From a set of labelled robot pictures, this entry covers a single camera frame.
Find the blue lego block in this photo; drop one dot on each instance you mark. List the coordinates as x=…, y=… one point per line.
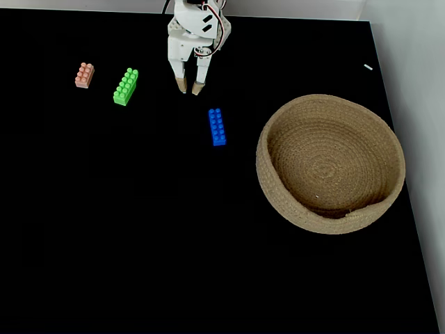
x=217, y=127

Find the small white scrap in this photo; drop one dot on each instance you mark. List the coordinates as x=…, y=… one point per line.
x=368, y=67

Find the pink lego block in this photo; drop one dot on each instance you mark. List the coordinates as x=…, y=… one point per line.
x=84, y=75

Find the green lego block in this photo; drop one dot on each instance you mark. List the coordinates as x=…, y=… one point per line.
x=125, y=87

